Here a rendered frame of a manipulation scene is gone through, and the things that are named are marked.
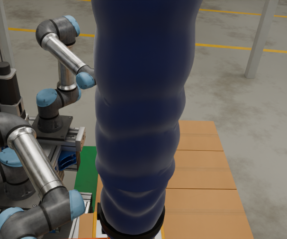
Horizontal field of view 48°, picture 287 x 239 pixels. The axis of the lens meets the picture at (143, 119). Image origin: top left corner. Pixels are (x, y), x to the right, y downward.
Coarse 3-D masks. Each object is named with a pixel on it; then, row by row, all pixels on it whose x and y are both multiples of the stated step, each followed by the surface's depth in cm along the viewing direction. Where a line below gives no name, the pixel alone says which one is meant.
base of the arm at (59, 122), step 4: (40, 116) 186; (56, 116) 188; (60, 116) 194; (40, 120) 188; (44, 120) 186; (48, 120) 186; (52, 120) 187; (56, 120) 189; (60, 120) 192; (40, 124) 190; (44, 124) 187; (48, 124) 187; (52, 124) 188; (56, 124) 190; (60, 124) 192; (40, 128) 189; (44, 128) 188; (48, 128) 188; (52, 128) 188; (56, 128) 190; (60, 128) 193; (44, 132) 190; (48, 132) 189; (52, 132) 190
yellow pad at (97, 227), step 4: (96, 212) 136; (96, 216) 134; (96, 220) 133; (96, 224) 131; (100, 224) 131; (96, 228) 129; (100, 228) 129; (92, 232) 129; (96, 232) 128; (100, 232) 128; (104, 232) 127; (92, 236) 127; (96, 236) 126
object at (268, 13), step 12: (0, 0) 399; (276, 0) 407; (0, 12) 403; (264, 12) 419; (0, 24) 412; (264, 24) 425; (0, 36) 421; (264, 36) 435; (252, 48) 454; (12, 60) 448; (252, 60) 457; (252, 72) 468
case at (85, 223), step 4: (80, 216) 156; (84, 216) 156; (88, 216) 156; (92, 216) 156; (80, 220) 154; (84, 220) 154; (88, 220) 154; (92, 220) 155; (80, 224) 152; (84, 224) 152; (88, 224) 153; (92, 224) 153; (80, 228) 151; (84, 228) 151; (88, 228) 151; (92, 228) 151; (80, 232) 149; (84, 232) 149; (88, 232) 149; (80, 236) 147; (84, 236) 148; (88, 236) 148
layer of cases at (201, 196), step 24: (192, 120) 291; (192, 144) 265; (216, 144) 267; (192, 168) 243; (216, 168) 245; (96, 192) 220; (168, 192) 223; (192, 192) 225; (216, 192) 226; (168, 216) 207; (192, 216) 209; (216, 216) 210; (240, 216) 211
